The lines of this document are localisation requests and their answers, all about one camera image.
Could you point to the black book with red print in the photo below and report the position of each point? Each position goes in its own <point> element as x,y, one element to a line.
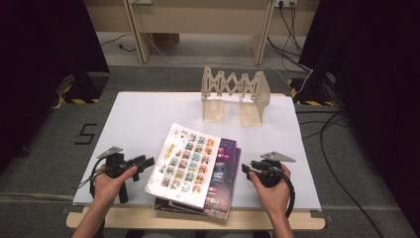
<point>171,205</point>

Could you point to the white table sheet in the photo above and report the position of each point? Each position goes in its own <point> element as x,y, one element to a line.
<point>142,115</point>

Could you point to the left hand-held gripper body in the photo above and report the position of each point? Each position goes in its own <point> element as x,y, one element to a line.
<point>115,165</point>

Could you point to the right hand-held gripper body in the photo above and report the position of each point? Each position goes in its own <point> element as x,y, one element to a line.
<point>272,173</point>

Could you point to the beige expandable book rack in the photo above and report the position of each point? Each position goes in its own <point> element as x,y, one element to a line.
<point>231,89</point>

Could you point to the purple book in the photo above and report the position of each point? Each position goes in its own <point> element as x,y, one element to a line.
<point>224,172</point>

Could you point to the wall socket with black plugs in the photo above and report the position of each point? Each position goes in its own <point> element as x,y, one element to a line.
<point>285,2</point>

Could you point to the person's left hand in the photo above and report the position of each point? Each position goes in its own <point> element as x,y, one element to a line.
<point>105,188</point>

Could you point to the black curtain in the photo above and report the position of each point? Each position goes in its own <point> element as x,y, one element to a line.
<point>39,66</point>
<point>373,82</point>

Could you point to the beige wooden desk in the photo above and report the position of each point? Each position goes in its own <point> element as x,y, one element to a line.
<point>204,20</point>

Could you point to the white book with colourful cover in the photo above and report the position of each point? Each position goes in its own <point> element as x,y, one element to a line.
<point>185,165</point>

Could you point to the person's right hand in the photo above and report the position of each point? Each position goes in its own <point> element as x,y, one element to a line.
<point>275,198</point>

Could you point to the black stand base striped tape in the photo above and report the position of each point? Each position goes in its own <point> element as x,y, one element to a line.
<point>85,89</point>
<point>317,92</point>

